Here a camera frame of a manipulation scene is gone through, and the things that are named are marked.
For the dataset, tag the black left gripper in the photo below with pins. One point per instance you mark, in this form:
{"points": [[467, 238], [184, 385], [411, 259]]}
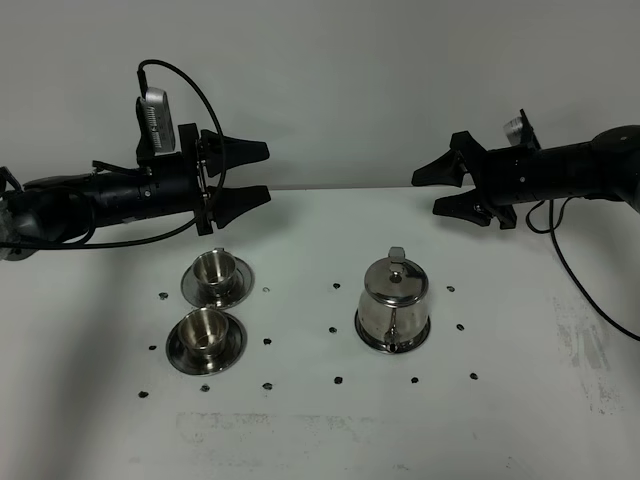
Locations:
{"points": [[192, 179]]}

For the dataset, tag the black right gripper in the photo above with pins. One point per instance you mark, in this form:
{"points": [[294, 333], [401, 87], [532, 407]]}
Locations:
{"points": [[496, 175]]}

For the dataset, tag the stainless steel teapot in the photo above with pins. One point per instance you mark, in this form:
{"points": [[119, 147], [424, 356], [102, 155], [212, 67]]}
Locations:
{"points": [[394, 297]]}

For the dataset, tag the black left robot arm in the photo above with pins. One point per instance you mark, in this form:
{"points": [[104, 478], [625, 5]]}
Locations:
{"points": [[69, 209]]}

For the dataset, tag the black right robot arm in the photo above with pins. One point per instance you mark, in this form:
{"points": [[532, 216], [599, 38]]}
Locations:
{"points": [[606, 167]]}

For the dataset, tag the far stainless steel teacup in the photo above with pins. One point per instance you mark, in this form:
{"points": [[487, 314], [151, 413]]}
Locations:
{"points": [[215, 272]]}

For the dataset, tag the stainless steel teacup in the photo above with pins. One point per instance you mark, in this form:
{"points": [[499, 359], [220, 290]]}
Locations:
{"points": [[204, 332], [215, 272]]}

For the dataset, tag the near stainless steel teacup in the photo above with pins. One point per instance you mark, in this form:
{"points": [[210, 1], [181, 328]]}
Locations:
{"points": [[204, 332]]}

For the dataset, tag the steel teapot saucer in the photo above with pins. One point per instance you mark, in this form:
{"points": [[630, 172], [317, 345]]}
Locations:
{"points": [[390, 344]]}

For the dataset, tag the far steel saucer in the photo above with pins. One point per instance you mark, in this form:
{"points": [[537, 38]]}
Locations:
{"points": [[241, 290]]}

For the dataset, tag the near steel saucer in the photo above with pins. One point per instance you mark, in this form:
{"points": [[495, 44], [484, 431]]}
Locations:
{"points": [[197, 365]]}

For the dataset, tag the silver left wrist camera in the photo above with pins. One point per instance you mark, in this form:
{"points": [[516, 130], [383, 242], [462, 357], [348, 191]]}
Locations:
{"points": [[155, 124]]}

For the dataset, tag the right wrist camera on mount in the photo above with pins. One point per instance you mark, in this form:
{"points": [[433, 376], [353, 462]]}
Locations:
{"points": [[519, 131]]}

